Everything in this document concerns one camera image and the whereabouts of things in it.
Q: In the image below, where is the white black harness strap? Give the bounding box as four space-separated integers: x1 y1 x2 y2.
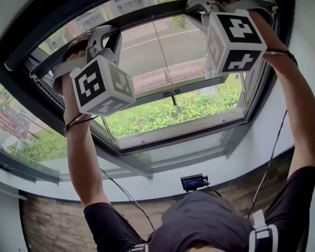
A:
130 243 149 252
249 210 279 252

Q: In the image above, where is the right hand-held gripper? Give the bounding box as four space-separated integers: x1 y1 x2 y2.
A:
185 0 276 76

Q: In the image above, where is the person's left forearm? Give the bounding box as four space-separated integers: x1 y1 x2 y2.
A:
61 73 111 212

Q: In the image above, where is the person's black shirt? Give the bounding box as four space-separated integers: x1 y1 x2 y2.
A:
83 165 315 252

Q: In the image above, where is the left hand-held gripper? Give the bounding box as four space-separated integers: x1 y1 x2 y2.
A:
52 25 136 117

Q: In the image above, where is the black window frame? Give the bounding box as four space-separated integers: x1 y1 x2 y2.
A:
0 0 296 186

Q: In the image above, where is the person's right hand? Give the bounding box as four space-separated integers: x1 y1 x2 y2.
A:
209 0 242 12

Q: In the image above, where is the person's left hand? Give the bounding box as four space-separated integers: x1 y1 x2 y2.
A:
61 34 91 66

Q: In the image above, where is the person's right forearm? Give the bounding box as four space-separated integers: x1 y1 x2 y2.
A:
248 9 315 178

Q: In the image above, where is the small black monitor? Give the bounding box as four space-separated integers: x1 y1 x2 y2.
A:
180 173 210 193

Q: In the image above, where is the green hedge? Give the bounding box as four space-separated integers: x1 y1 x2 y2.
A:
13 85 246 165

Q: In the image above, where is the open glass window sash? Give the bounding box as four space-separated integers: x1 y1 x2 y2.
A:
36 14 249 107

